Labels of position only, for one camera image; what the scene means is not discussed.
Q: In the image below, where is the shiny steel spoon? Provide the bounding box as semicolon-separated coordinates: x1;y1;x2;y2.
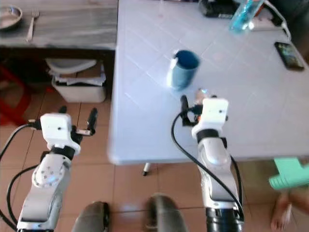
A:
194;87;210;105

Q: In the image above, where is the white plastic bin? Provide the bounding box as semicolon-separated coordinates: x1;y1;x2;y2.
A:
51;72;108;104

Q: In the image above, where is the blue ceramic mug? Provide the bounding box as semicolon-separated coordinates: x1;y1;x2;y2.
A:
166;49;201;91

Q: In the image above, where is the white bin lid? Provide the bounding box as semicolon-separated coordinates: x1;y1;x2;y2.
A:
45;58;98;76

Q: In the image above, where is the red stool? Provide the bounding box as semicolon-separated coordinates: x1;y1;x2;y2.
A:
0;64;26;127

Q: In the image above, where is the clear blue water bottle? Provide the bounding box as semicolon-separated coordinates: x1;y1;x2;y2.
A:
229;0;267;35

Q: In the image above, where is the black smartphone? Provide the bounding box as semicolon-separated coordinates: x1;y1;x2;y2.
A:
273;41;306;72

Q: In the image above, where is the black box device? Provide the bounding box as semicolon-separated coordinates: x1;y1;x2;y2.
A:
197;0;240;19

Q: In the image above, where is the steel fork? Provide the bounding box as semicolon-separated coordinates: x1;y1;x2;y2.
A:
26;10;40;43

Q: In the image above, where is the steel bowl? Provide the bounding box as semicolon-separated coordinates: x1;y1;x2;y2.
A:
0;5;24;31

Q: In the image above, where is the green plastic stool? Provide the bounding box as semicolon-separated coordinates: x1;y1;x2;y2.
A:
268;157;309;191

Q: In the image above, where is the person's bare foot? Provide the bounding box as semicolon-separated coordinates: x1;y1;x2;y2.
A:
270;192;296;232

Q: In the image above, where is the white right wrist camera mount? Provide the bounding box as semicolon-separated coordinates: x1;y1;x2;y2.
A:
191;98;230;141

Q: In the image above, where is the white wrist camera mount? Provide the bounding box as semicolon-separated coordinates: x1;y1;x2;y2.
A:
191;98;230;141
40;113;82;157

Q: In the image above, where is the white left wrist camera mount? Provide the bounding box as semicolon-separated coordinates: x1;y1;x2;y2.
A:
40;113;82;157

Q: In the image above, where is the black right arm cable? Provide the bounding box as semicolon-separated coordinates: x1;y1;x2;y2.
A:
171;110;245;219

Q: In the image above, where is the long black left arm cable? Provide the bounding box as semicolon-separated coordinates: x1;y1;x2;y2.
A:
0;120;42;231

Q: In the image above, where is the short black left arm cable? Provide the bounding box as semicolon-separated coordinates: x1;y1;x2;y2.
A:
6;164;42;228

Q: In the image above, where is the white power cable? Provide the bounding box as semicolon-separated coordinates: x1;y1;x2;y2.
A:
261;1;292;42

